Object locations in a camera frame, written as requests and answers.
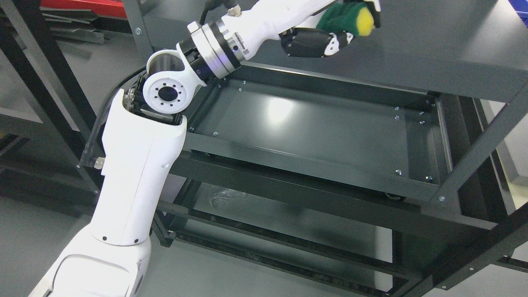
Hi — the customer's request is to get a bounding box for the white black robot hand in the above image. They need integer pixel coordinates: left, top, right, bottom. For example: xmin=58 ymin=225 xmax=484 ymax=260
xmin=222 ymin=0 xmax=382 ymax=60

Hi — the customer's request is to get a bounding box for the green yellow sponge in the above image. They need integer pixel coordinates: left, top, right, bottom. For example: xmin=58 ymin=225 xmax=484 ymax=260
xmin=316 ymin=1 xmax=375 ymax=36

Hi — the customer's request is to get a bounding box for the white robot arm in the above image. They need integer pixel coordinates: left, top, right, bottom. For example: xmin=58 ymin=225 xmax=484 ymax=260
xmin=30 ymin=16 xmax=262 ymax=297

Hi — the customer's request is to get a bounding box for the dark metal shelf rack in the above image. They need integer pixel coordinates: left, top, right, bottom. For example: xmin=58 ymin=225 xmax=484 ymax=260
xmin=78 ymin=0 xmax=528 ymax=297

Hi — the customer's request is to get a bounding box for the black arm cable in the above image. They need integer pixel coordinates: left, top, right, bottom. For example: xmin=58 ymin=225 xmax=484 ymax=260
xmin=80 ymin=0 xmax=240 ymax=167

